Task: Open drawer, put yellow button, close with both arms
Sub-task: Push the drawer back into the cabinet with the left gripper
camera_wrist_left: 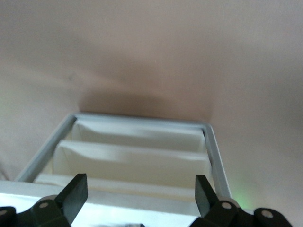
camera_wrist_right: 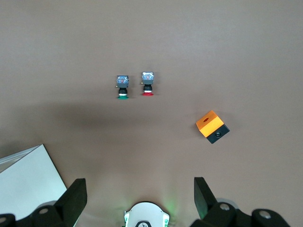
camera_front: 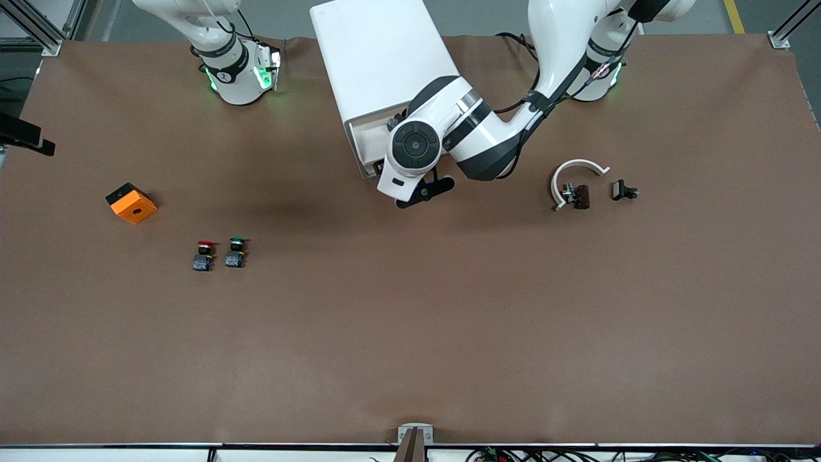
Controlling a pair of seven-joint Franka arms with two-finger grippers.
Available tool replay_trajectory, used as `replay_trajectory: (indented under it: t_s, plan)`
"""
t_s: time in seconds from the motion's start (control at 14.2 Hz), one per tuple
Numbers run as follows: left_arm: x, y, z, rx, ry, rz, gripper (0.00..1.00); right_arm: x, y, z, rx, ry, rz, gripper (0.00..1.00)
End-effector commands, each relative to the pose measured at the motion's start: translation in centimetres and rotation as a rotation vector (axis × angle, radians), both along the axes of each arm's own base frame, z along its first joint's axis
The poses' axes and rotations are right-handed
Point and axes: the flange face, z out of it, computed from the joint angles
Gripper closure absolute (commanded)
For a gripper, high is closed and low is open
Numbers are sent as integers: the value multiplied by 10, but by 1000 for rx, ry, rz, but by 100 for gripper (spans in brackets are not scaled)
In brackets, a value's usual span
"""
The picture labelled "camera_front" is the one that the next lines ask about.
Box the black cable bundle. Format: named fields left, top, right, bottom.
left=465, top=447, right=821, bottom=462

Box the grey metal table bracket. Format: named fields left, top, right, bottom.
left=397, top=423, right=435, bottom=445

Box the orange cube with hole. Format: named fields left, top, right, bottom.
left=105, top=182, right=158, bottom=225

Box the white curved plastic bracket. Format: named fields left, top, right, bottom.
left=551, top=158, right=611, bottom=212

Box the aluminium frame profile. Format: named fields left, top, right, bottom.
left=0, top=0, right=66, bottom=58

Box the aluminium frame corner post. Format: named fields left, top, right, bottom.
left=768, top=0, right=821, bottom=51

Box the black base cable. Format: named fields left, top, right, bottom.
left=495, top=31, right=543, bottom=115

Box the brown camera stand post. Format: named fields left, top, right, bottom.
left=393, top=428, right=428, bottom=462

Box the green push button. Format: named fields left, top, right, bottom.
left=224, top=237, right=250, bottom=269

